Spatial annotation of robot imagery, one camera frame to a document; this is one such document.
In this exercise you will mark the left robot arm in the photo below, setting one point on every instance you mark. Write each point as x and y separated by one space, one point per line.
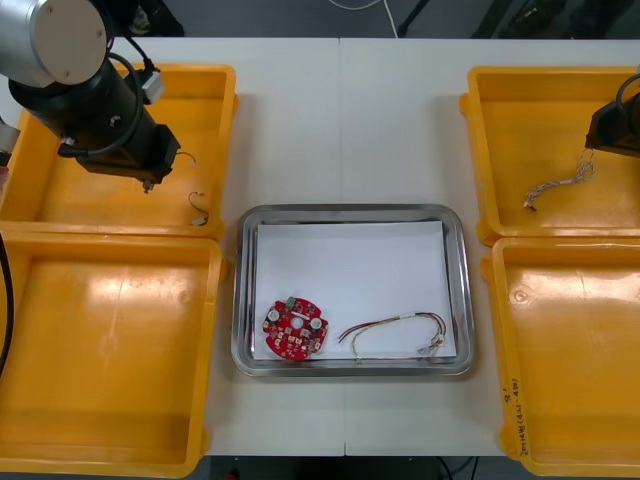
50 40

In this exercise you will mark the steel tray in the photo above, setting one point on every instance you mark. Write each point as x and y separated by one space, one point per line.
465 300

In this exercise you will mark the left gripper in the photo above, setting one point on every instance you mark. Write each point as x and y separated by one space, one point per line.
145 155

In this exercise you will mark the black stand leg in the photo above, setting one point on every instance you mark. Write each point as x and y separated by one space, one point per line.
414 15

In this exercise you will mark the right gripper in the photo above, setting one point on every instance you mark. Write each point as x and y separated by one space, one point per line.
617 130

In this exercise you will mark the white sheet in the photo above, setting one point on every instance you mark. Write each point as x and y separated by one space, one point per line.
350 270

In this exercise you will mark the person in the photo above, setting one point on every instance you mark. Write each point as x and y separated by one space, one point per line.
150 17

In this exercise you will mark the yellow-orange plastic bin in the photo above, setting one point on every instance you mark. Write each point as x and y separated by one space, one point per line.
570 350
90 205
110 340
540 145

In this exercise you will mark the round red circuit board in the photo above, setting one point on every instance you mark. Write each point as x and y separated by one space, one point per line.
292 330

